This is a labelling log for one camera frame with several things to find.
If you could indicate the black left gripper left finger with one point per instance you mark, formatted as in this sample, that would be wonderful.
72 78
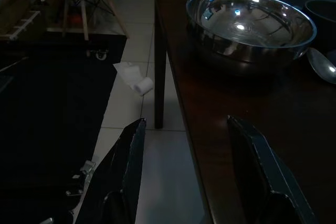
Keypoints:
115 182

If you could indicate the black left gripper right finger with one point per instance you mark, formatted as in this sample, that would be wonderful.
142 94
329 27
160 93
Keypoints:
249 171

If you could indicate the shiny stainless steel bowl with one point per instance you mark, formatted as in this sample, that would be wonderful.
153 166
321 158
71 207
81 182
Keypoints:
249 48

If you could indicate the silver metal latch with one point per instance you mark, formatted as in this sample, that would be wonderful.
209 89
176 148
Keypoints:
85 171

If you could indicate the dark wooden table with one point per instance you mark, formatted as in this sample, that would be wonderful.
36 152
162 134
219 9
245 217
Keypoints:
236 98

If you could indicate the large black case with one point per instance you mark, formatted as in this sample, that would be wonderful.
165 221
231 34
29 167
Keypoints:
52 116

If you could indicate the white toilet paper roll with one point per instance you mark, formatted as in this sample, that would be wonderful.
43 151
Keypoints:
143 86

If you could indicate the small caster wheel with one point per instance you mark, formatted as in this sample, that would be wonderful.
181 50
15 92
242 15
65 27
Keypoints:
102 54

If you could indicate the stainless steel spoon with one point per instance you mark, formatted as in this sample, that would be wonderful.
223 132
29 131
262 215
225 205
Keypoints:
323 65

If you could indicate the dark ceramic cup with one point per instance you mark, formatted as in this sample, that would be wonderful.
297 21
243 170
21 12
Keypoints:
324 22

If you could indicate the white slatted rack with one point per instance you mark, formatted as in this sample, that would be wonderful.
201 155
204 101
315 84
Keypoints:
23 23

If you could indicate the brown cardboard box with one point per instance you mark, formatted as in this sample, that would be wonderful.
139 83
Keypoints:
13 9

